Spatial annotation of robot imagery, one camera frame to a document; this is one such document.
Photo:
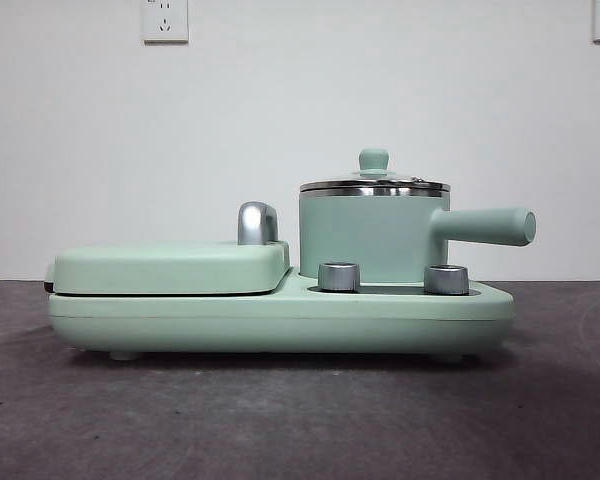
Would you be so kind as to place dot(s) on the silver control knob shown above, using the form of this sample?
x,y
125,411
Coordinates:
x,y
446,279
338,276

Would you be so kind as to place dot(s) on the green breakfast machine base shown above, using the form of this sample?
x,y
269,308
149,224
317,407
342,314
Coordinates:
x,y
280,320

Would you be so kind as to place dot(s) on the glass lid with green knob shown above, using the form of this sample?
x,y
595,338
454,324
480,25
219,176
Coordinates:
x,y
374,161

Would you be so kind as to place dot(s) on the green griddle cover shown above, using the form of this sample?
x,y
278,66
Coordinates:
x,y
165,265

